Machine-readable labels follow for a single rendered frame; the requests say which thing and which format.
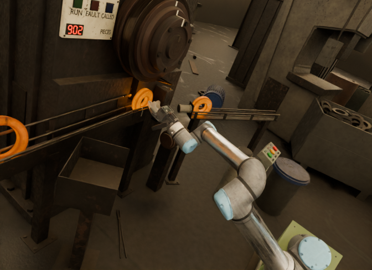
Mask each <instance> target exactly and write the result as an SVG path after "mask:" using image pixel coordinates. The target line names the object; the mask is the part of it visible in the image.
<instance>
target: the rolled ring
mask: <svg viewBox="0 0 372 270"><path fill-rule="evenodd" d="M0 126H10V127H12V128H13V129H14V131H15V133H16V136H17V138H16V142H15V145H14V146H13V147H12V149H10V150H9V151H8V152H6V153H3V154H0V159H2V158H5V157H7V156H10V155H12V154H15V153H18V152H21V151H23V150H25V149H26V147H27V144H28V132H27V129H26V128H25V126H24V125H23V123H21V122H20V121H18V120H17V119H15V118H11V117H8V116H0Z"/></svg>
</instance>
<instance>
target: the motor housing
mask: <svg viewBox="0 0 372 270"><path fill-rule="evenodd" d="M159 139H160V146H159V148H158V152H157V155H156V157H155V160H154V163H153V165H152V169H151V172H150V174H149V177H148V180H147V182H146V186H148V187H149V188H150V189H151V190H153V191H154V192H156V191H158V190H159V189H160V188H161V187H162V185H163V182H164V180H165V177H166V175H167V172H168V169H169V167H170V164H171V162H172V159H173V157H174V154H175V152H176V149H177V147H176V146H177V143H176V142H175V141H174V139H173V138H172V137H171V136H170V135H169V134H168V130H166V131H164V132H162V133H161V135H160V138H159Z"/></svg>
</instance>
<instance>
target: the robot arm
mask: <svg viewBox="0 0 372 270"><path fill-rule="evenodd" d="M148 107H149V110H150V113H151V115H152V116H153V117H154V118H155V119H156V120H157V121H158V122H161V124H155V125H154V126H153V127H152V130H153V131H154V130H156V131H157V130H159V129H161V128H164V127H167V130H168V134H169V135H170V136H171V137H172V138H173V139H174V141H175V142H176V143H177V145H179V147H180V149H181V150H182V151H183V152H184V153H186V154H187V153H190V152H192V151H193V150H194V148H196V147H197V146H198V145H200V144H201V143H203V142H204V141H205V142H207V144H208V145H210V146H211V147H212V149H214V150H215V151H216V152H217V153H218V154H219V155H220V156H221V157H222V158H223V159H224V160H225V161H227V162H228V163H229V164H230V165H231V166H232V167H233V168H234V169H235V170H236V171H237V177H236V178H235V179H233V180H232V181H231V182H229V183H228V184H226V185H225V186H224V187H223V188H221V189H219V191H218V192H217V193H215V195H214V200H215V202H216V204H217V206H218V208H219V209H220V211H221V213H222V214H223V216H224V217H225V218H226V219H227V220H232V221H233V223H234V224H235V225H236V227H237V228H238V229H239V231H240V232H241V233H242V235H243V236H244V237H245V239H246V240H247V242H248V243H249V244H250V246H251V247H252V248H253V250H254V251H255V252H256V254H257V255H258V256H259V258H260V259H261V261H262V262H263V263H264V270H324V269H325V268H327V267H328V266H329V264H330V262H331V252H330V249H329V247H328V246H327V245H326V243H325V242H323V241H322V240H320V239H319V238H316V237H312V236H310V235H307V234H299V235H295V236H293V237H292V238H291V239H290V241H289V243H288V247H287V251H283V250H282V248H281V247H280V246H279V244H278V243H277V241H276V240H275V238H274V236H273V235H272V233H271V232H270V230H269V229H268V227H267V226H266V224H265V223H264V221H263V219H262V218H261V216H260V215H259V213H258V212H257V211H256V209H255V207H254V206H253V203H252V202H253V201H254V200H256V199H257V198H258V197H259V196H260V195H261V194H262V192H263V190H264V188H265V185H266V171H265V168H264V166H263V164H262V163H261V162H260V161H259V160H258V159H256V158H254V157H248V156H247V155H246V154H244V153H243V152H242V151H241V150H239V149H238V148H237V147H235V146H234V145H233V144H232V143H230V142H229V141H228V140H227V139H225V138H224V137H223V136H222V135H220V134H219V133H218V132H217V131H216V128H215V127H214V125H213V124H212V123H210V122H209V121H206V122H204V123H203V124H202V125H201V126H199V127H198V128H197V129H195V130H194V131H193V132H191V133H189V132H188V131H187V130H186V129H185V128H184V127H183V125H182V124H181V123H180V122H178V120H179V119H178V118H177V117H176V115H175V114H174V113H173V112H174V111H173V110H172V109H171V107H170V106H169V105H168V106H163V107H160V101H159V100H158V101H156V102H155V101H154V102H151V101H148ZM169 107H170V108H169Z"/></svg>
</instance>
